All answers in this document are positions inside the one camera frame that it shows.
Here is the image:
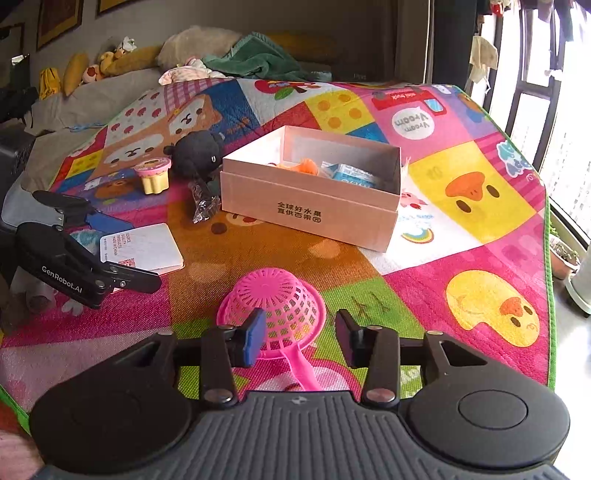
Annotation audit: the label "white card booklet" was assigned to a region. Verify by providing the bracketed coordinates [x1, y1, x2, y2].
[99, 223, 184, 275]

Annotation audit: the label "pink plastic strainer scoop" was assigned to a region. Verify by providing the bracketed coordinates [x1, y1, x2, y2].
[216, 267, 327, 391]

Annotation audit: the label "pink-lidded yellow pudding cup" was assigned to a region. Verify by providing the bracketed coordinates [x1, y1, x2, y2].
[133, 157, 171, 195]

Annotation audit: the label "clear plastic wrapper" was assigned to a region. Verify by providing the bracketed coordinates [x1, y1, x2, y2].
[189, 178, 221, 224]

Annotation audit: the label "black plush toy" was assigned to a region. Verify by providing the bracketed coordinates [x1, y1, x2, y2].
[163, 130, 223, 181]

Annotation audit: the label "blue wet wipes pack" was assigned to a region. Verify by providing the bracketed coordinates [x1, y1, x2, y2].
[321, 162, 382, 189]

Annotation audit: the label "orange pumpkin bowl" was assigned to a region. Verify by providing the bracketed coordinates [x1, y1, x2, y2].
[277, 158, 320, 176]

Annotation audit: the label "colourful cartoon play mat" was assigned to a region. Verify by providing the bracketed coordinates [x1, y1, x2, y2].
[1, 79, 555, 422]

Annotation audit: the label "yellow plush toys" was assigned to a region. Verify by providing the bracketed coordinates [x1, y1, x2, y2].
[39, 36, 162, 100]

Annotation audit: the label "pink cardboard box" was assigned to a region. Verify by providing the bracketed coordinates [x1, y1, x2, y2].
[221, 126, 402, 252]

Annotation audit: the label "pink white cloth bundle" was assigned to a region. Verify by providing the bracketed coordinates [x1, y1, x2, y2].
[158, 57, 225, 86]

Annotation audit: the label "framed red picture left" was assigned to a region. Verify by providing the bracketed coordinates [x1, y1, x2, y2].
[36, 0, 84, 51]

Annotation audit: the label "framed red picture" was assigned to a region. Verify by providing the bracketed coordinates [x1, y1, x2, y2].
[96, 0, 136, 17]
[36, 0, 84, 51]

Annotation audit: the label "framed red picture right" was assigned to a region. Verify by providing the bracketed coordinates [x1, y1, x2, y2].
[96, 0, 136, 17]

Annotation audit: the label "small potted plant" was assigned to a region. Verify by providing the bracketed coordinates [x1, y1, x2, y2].
[549, 224, 580, 280]

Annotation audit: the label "white plant pot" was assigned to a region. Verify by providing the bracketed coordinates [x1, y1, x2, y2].
[564, 246, 591, 316]

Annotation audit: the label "beige pillow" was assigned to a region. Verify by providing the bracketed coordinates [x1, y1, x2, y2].
[156, 25, 243, 71]

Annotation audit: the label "green towel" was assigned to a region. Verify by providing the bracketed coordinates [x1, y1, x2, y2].
[201, 32, 332, 82]

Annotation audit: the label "yellow cushion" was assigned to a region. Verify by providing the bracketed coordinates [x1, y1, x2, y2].
[266, 32, 342, 64]

